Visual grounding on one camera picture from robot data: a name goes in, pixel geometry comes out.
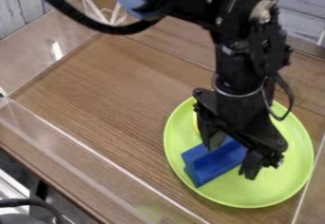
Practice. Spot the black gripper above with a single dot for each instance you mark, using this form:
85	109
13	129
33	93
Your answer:
239	117

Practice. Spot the blue T-shaped block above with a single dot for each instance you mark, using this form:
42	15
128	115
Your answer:
206	165

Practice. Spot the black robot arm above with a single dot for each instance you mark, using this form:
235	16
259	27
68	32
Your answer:
251	52

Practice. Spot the green round plate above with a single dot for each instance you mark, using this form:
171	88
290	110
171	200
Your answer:
274	185

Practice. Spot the clear acrylic enclosure wall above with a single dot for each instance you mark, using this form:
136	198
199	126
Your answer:
84	124

